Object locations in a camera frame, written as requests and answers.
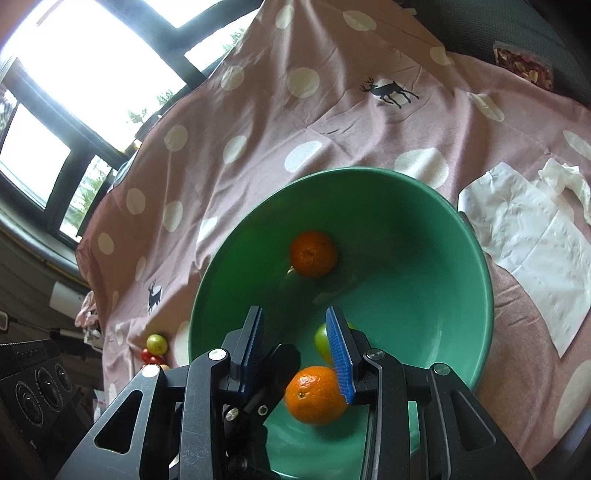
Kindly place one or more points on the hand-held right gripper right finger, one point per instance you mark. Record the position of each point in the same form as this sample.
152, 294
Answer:
339, 364

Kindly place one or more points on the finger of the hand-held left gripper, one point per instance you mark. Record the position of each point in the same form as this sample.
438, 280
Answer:
277, 369

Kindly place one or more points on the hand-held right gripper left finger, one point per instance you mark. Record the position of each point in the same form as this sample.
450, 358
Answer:
255, 364

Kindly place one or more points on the round green lime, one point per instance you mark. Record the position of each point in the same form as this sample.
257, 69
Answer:
322, 345

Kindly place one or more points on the large orange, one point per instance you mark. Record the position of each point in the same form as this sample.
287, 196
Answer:
314, 397

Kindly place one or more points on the tan longan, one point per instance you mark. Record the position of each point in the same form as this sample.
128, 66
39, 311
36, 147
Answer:
162, 368

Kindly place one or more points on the oval green and red fruit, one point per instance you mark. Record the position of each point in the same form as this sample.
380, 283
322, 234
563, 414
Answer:
156, 344

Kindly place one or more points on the green bowl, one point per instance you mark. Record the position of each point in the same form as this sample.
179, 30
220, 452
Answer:
406, 286

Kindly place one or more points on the red cherry tomato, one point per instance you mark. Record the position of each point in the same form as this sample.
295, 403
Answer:
147, 356

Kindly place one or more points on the small orange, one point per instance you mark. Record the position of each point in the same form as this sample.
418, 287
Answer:
314, 254

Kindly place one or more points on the white patterned plastic bag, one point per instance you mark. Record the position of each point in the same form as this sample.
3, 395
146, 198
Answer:
94, 339

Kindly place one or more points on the pink clothes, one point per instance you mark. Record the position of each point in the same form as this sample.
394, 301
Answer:
87, 314

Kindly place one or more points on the white cylinder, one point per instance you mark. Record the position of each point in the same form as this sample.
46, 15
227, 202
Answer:
69, 295

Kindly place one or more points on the flat white tissue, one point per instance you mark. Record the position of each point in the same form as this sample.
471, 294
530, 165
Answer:
526, 258

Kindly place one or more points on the black device with round dials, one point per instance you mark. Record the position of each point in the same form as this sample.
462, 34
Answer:
32, 397

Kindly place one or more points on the pink polka dot tablecloth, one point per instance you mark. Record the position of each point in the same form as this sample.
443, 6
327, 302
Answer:
323, 129

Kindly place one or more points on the crumpled white tissue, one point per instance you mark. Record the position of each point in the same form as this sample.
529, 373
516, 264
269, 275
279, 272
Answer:
565, 177

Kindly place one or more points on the dark framed window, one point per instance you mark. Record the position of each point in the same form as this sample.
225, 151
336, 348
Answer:
92, 69

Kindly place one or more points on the clear snack packet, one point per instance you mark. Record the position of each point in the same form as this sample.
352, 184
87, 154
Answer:
524, 62

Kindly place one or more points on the grey fabric chair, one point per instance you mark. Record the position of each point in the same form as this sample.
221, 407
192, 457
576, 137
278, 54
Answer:
485, 23

